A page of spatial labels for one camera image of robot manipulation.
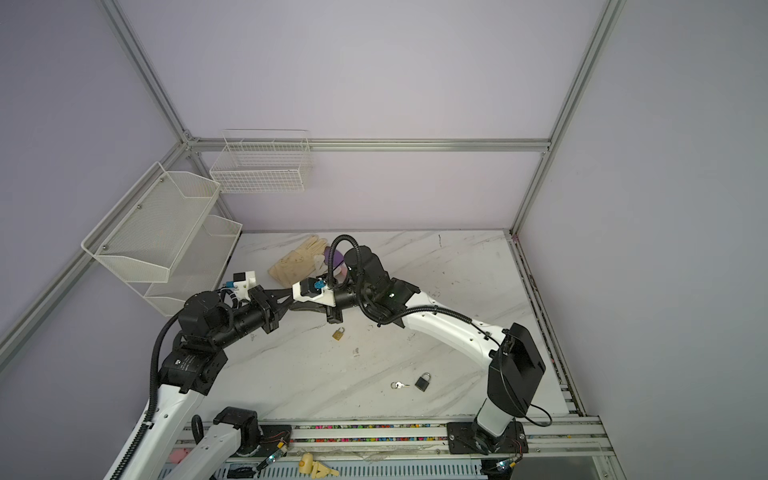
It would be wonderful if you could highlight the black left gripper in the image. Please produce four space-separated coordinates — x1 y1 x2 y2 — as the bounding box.
211 286 299 351

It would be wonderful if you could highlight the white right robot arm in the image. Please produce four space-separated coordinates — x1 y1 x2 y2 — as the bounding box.
292 234 546 455

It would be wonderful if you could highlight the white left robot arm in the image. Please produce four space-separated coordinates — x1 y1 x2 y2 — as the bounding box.
106 286 293 479

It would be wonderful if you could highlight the beige work glove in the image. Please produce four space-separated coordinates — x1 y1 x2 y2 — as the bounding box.
268 235 329 288

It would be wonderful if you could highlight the purple pink spatula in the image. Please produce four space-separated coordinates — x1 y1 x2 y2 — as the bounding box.
332 249 348 283

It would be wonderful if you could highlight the white mesh two-tier shelf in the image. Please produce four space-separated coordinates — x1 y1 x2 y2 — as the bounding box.
81 163 242 317

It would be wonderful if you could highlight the black padlock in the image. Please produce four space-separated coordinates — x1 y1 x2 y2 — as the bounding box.
414 372 432 392

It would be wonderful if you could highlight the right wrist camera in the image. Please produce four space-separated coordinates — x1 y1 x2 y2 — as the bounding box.
292 277 336 307

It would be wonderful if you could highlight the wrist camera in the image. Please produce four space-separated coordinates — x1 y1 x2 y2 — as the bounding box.
292 277 336 307
224 271 258 301

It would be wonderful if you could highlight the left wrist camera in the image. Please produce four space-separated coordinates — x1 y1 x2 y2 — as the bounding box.
224 271 258 301

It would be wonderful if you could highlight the white wire basket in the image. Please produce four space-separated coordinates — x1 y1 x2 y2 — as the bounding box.
209 129 313 194

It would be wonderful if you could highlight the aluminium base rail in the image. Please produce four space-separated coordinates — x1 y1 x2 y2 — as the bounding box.
212 415 626 479

